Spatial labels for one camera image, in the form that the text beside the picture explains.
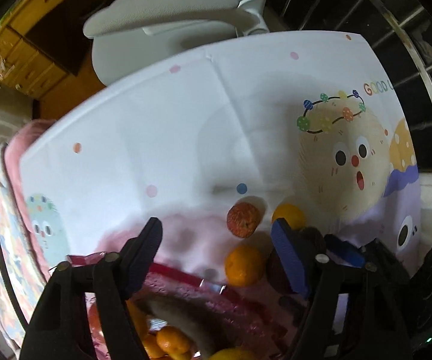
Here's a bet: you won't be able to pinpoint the small yellow-orange tangerine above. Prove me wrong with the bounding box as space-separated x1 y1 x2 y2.
271 203 307 230

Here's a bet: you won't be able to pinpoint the orange tangerine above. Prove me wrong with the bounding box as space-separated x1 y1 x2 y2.
224 244 265 288

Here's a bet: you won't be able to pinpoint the red lychee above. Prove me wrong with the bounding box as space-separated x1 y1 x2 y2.
226 202 262 238

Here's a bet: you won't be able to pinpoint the dark brown overripe banana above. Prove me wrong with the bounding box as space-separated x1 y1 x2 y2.
136 295 228 359

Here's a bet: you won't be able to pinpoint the red apple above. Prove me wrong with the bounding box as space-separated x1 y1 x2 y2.
88 302 104 342

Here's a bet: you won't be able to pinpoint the pastel patterned blanket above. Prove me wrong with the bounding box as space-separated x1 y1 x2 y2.
0 144 46 353

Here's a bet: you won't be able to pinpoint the small tangerine far left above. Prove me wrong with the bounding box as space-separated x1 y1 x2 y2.
142 334 167 359

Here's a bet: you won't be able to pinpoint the large orange with stem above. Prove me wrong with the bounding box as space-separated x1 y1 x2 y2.
156 326 192 355

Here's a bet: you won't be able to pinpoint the yellow pear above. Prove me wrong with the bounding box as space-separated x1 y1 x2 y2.
209 347 257 360

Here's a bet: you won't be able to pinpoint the cartoon printed tablecloth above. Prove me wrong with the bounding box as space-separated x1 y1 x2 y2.
20 31 421 282

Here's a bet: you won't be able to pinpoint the metal window bars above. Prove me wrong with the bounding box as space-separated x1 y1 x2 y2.
268 0 432 172

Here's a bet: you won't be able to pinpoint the grey office chair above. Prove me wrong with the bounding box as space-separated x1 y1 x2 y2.
83 0 269 86

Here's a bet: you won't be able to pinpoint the wooden desk with drawers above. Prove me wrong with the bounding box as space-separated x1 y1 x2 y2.
0 0 114 99

